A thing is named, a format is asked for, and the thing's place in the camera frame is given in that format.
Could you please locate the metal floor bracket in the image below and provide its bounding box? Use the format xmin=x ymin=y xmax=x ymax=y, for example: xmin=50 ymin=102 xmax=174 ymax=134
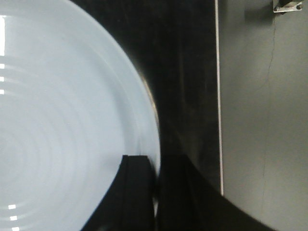
xmin=273 ymin=0 xmax=304 ymax=13

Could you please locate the light blue plate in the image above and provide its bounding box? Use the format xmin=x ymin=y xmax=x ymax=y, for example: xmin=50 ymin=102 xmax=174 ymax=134
xmin=0 ymin=0 xmax=160 ymax=231

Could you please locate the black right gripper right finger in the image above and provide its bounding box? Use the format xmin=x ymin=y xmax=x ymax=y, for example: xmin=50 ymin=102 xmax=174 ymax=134
xmin=157 ymin=154 xmax=271 ymax=231

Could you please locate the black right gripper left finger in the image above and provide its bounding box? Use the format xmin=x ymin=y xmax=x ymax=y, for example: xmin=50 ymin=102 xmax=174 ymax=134
xmin=82 ymin=155 xmax=155 ymax=231

